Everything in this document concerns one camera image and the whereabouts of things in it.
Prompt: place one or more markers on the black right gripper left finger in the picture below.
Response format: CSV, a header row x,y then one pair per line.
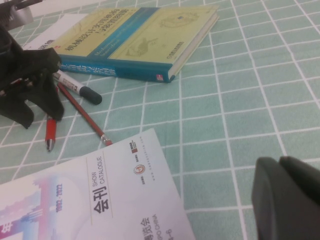
x,y
282,205

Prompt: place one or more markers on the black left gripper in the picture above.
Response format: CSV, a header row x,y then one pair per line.
x,y
12,65

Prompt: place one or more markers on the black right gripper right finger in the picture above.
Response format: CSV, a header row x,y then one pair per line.
x,y
305,175

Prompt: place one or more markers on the red gel pen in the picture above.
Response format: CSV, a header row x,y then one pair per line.
x,y
50,130

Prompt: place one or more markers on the white whiteboard marker black cap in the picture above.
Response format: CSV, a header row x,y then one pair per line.
x,y
75,86

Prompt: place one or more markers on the red pencil with eraser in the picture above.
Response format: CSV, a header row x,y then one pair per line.
x,y
82,112

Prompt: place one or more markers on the green checked tablecloth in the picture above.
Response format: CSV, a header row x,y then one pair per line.
x,y
225,112

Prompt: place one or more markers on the white show catalogue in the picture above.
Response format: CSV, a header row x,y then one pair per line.
x,y
125,175

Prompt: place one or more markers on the yellow and teal hardcover book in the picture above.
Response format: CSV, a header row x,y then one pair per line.
x,y
140,37

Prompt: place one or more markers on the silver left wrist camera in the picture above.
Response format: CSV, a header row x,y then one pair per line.
x,y
22,15

